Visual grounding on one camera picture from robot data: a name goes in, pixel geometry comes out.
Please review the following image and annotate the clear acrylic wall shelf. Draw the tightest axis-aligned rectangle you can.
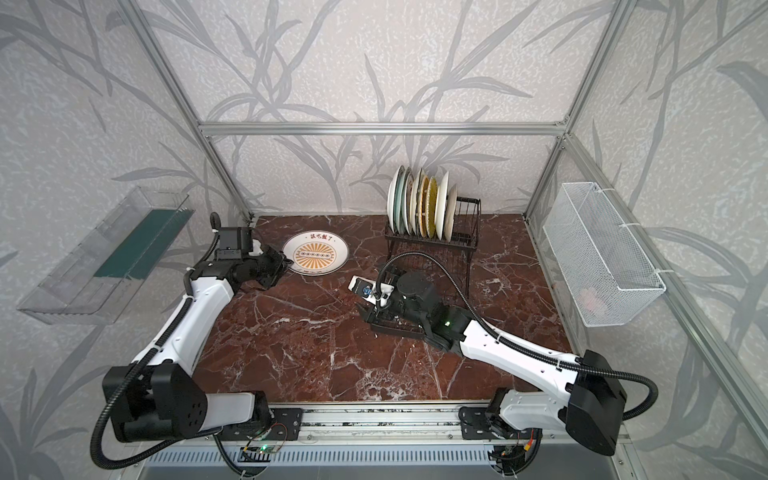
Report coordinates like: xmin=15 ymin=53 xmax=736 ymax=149
xmin=17 ymin=187 xmax=194 ymax=325

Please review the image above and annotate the mint green flower plate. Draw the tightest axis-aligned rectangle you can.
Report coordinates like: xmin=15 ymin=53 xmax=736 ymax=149
xmin=395 ymin=166 xmax=408 ymax=234

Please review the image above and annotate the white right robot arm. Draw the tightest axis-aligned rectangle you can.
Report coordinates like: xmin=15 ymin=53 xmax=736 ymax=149
xmin=348 ymin=260 xmax=659 ymax=456

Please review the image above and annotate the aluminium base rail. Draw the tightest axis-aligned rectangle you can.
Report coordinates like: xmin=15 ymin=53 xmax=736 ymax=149
xmin=128 ymin=403 xmax=631 ymax=448

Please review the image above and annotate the orange sunburst plate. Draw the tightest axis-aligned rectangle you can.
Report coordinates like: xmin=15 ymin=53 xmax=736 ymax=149
xmin=283 ymin=230 xmax=350 ymax=276
xmin=403 ymin=168 xmax=416 ymax=235

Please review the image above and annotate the black round plate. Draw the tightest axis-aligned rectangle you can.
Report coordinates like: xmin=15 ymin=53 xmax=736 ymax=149
xmin=443 ymin=185 xmax=458 ymax=242

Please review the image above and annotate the yellow woven plate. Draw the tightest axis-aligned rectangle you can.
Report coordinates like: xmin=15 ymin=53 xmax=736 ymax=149
xmin=425 ymin=178 xmax=438 ymax=238

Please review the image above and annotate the black wire dish rack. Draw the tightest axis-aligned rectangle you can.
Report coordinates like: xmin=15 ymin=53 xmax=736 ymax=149
xmin=357 ymin=196 xmax=482 ymax=332

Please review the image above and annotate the green rim lettered plate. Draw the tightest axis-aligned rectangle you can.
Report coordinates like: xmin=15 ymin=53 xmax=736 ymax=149
xmin=386 ymin=165 xmax=404 ymax=232

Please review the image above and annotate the cream floral plate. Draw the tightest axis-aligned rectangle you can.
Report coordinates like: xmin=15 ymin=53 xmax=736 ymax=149
xmin=413 ymin=169 xmax=425 ymax=237

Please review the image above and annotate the orange woven bamboo plate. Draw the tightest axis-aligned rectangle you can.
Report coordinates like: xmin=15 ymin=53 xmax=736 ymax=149
xmin=417 ymin=175 xmax=431 ymax=238

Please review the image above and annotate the orange sunburst plate front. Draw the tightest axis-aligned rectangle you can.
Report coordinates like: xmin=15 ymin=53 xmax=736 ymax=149
xmin=403 ymin=168 xmax=416 ymax=235

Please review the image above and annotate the white mesh wall basket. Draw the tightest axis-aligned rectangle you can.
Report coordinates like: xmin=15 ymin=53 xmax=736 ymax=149
xmin=543 ymin=182 xmax=666 ymax=327

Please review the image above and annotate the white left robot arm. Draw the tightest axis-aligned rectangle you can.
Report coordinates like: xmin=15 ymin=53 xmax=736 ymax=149
xmin=89 ymin=213 xmax=293 ymax=470

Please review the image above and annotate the white plate black emblem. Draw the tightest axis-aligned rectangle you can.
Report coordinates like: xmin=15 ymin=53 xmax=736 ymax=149
xmin=435 ymin=172 xmax=450 ymax=240

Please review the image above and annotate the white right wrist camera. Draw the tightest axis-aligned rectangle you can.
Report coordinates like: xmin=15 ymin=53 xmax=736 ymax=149
xmin=348 ymin=276 xmax=394 ymax=308

